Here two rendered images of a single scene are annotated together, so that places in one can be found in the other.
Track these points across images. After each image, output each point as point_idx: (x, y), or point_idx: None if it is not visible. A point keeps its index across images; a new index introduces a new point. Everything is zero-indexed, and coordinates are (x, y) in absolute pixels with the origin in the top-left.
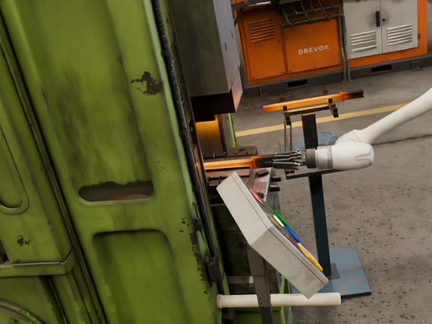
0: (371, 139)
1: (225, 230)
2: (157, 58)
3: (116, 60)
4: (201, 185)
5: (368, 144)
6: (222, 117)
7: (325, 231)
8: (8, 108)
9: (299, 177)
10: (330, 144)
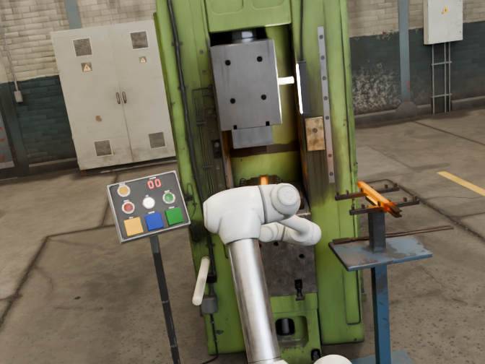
0: (296, 231)
1: None
2: (169, 89)
3: None
4: (212, 183)
5: (294, 234)
6: (309, 166)
7: (377, 333)
8: (167, 92)
9: (331, 250)
10: (395, 253)
